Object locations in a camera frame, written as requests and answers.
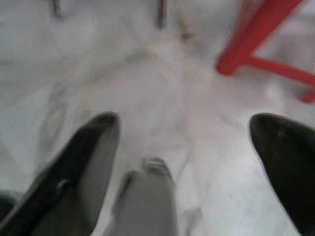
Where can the grey robot foot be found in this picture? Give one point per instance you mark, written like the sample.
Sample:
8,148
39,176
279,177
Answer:
147,201

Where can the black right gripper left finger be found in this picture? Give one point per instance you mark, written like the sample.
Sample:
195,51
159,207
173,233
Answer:
73,177

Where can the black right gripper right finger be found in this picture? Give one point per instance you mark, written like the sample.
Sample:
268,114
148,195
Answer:
288,157

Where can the red plastic stool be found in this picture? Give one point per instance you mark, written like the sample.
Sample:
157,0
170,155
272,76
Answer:
246,37

